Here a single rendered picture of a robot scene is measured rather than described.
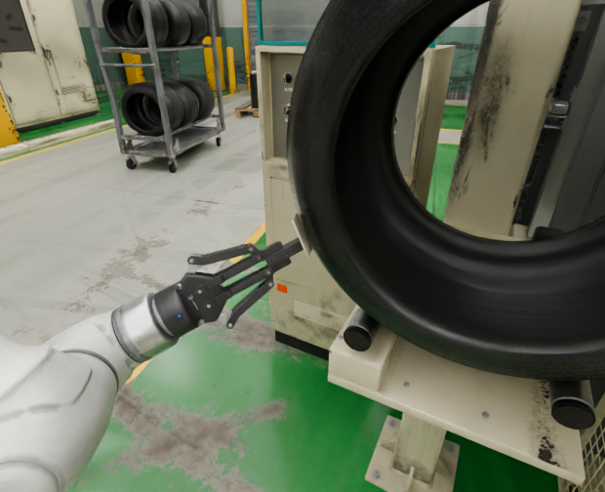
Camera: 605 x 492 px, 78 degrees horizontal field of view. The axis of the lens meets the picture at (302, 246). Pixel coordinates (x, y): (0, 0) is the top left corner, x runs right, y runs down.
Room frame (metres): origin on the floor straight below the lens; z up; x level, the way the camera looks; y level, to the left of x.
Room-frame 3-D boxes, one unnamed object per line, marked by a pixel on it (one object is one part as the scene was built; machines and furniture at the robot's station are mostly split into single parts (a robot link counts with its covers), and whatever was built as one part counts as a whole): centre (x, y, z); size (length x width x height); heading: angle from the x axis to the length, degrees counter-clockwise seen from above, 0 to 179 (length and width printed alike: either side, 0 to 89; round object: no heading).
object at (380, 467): (0.75, -0.39, 0.02); 0.27 x 0.27 x 0.04; 62
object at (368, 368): (0.58, -0.16, 0.84); 0.36 x 0.09 x 0.06; 152
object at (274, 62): (1.38, -0.18, 0.63); 0.56 x 0.41 x 1.27; 62
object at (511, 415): (0.51, -0.29, 0.80); 0.37 x 0.36 x 0.02; 62
